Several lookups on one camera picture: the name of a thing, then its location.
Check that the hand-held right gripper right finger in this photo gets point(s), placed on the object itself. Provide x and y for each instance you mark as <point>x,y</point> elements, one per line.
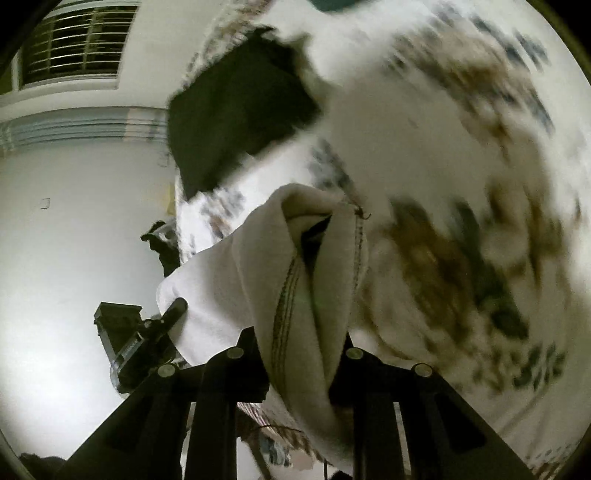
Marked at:
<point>354,371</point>

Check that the barred window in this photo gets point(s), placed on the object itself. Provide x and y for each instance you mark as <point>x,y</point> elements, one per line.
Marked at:
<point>76,41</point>

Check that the black cloth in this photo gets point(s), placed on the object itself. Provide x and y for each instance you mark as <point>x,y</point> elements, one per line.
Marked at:
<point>235,106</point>

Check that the white cloth with striped edge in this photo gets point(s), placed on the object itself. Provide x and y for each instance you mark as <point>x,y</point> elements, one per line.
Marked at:
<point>221,286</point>

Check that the teal cloth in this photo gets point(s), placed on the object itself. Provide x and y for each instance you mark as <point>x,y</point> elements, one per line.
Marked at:
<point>339,3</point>

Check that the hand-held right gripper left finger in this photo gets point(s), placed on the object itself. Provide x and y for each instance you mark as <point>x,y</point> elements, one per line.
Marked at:
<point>248,367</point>

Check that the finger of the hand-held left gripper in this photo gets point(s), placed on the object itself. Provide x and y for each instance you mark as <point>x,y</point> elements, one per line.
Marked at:
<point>174,311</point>

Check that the dark cloth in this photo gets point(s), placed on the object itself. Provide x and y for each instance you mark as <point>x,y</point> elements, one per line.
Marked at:
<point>166,254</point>

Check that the floral printed bed sheet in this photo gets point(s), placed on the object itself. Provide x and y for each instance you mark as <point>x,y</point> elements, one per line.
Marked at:
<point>415,138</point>

